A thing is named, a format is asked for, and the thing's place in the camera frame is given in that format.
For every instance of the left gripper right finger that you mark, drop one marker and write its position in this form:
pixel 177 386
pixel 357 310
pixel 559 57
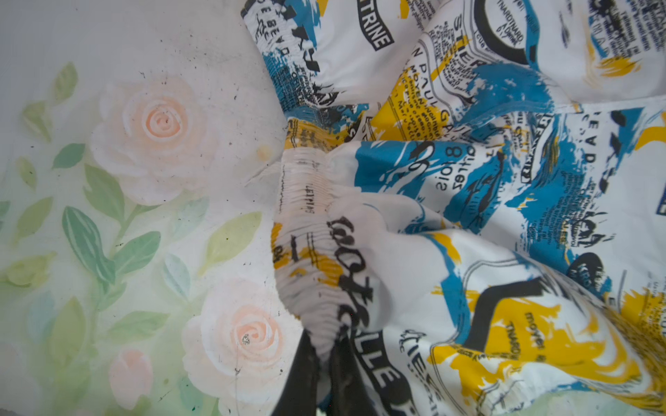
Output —
pixel 348 394

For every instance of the printed white blue yellow shorts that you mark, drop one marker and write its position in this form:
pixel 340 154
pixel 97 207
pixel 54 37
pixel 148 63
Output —
pixel 473 192

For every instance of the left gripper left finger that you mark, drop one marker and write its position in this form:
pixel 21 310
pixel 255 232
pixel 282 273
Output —
pixel 299 396

